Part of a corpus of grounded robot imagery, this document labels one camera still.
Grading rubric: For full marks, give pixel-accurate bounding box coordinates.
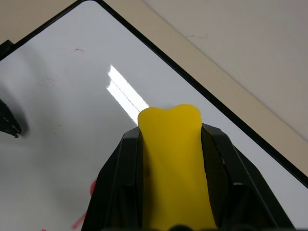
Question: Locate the black whiteboard corner clip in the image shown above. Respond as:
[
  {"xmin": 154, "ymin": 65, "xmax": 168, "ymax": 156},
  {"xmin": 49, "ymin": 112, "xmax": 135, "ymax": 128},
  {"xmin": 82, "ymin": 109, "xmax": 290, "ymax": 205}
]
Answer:
[{"xmin": 0, "ymin": 39, "xmax": 15, "ymax": 60}]

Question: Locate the black pointed right gripper left finger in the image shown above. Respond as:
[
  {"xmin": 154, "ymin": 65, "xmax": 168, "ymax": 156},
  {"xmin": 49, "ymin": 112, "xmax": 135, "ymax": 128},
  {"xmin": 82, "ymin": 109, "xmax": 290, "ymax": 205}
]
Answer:
[{"xmin": 0, "ymin": 98, "xmax": 23, "ymax": 139}]

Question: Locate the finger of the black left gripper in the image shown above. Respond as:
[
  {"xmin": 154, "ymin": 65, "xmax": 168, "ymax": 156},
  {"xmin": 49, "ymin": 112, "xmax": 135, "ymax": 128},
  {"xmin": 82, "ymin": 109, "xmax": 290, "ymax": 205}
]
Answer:
[{"xmin": 80, "ymin": 126, "xmax": 154, "ymax": 231}]

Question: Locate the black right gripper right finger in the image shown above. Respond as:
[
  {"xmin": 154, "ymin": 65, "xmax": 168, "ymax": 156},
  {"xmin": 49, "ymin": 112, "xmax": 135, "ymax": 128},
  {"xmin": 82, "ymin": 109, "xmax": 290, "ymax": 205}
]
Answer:
[{"xmin": 201, "ymin": 122, "xmax": 295, "ymax": 230}]

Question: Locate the yellow sponge eraser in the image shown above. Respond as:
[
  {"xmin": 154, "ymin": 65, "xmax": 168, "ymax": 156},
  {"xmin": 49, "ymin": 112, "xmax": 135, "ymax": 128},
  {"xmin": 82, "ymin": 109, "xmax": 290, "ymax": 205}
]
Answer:
[{"xmin": 137, "ymin": 103, "xmax": 217, "ymax": 229}]

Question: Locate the black-framed whiteboard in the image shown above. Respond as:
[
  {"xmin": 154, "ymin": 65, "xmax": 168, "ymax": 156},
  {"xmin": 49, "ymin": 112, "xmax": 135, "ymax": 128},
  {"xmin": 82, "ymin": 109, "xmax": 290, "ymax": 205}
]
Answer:
[{"xmin": 0, "ymin": 0, "xmax": 308, "ymax": 231}]

